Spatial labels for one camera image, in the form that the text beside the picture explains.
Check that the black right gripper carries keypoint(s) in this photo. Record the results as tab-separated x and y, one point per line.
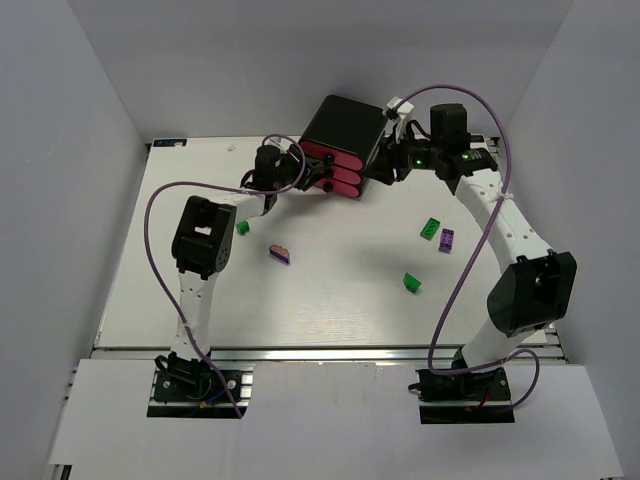
388	159

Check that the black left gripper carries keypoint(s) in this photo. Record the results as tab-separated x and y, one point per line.
307	173

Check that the pink drawer with black knob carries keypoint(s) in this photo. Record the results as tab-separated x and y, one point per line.
343	159

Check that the green sloped lego brick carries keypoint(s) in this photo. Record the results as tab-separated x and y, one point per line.
411	283

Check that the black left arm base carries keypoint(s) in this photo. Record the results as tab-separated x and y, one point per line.
191	389

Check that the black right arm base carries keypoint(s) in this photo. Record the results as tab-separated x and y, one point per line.
474	398

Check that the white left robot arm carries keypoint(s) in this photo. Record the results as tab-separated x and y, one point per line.
203	240

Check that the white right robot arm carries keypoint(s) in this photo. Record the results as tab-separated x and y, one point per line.
536	281

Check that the pink bottom drawer black knob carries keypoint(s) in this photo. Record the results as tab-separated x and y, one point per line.
339	188

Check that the black drawer cabinet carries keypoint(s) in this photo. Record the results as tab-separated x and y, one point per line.
348	125

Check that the purple curved butterfly lego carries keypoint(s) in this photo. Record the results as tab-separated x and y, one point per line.
280	253

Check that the small green lego brick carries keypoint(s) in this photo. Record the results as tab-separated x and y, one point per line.
243	228

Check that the purple butterfly lego brick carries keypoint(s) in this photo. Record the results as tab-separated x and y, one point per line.
446	241

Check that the blue label left corner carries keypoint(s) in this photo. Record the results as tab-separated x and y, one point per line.
169	143

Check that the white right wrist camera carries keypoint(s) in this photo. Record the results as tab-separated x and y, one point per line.
400	113

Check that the aluminium front rail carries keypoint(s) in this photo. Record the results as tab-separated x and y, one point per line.
275	355

